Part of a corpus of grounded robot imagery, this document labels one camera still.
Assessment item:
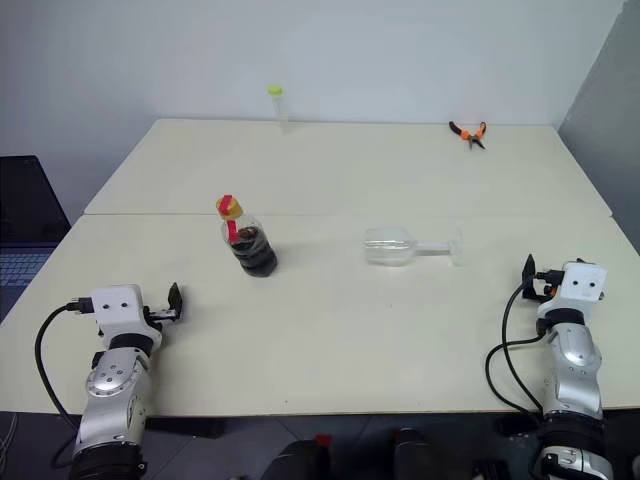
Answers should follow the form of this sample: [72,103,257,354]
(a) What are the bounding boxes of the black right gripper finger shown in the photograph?
[521,253,537,301]

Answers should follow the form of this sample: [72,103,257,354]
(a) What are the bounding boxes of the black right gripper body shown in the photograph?
[529,267,565,304]

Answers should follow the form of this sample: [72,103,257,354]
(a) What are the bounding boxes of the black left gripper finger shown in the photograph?
[167,282,183,321]

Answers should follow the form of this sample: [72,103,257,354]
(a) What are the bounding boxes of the cola bottle with yellow cap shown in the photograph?
[215,193,279,279]

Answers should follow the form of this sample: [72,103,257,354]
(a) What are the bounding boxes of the clear plastic wine glass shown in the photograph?
[363,226,466,268]

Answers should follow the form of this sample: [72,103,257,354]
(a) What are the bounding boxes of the orange and black pliers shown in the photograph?
[448,120,489,151]

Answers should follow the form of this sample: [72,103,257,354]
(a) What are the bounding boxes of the dark laptop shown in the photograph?
[0,154,72,321]

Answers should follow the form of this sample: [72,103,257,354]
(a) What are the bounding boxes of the dark rounded shape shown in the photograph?
[262,437,331,480]
[392,427,436,480]

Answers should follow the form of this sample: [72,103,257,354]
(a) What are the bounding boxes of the clear tube with yellow-green cap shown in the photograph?
[266,83,292,132]

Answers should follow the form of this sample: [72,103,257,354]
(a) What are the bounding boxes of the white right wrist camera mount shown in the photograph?
[537,260,609,317]

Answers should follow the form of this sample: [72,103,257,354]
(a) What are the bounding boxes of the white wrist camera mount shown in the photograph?
[537,260,609,317]
[91,284,164,354]

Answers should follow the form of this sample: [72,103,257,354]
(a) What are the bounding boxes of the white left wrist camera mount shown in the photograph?
[91,284,164,354]

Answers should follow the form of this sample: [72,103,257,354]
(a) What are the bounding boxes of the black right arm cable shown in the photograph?
[485,272,549,416]

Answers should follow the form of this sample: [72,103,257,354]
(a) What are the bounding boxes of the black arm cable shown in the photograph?
[34,298,94,469]
[485,272,549,416]

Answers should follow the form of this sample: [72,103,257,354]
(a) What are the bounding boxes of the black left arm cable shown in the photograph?
[34,298,94,469]

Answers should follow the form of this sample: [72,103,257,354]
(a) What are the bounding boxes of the thin white cable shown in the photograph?
[0,412,19,466]

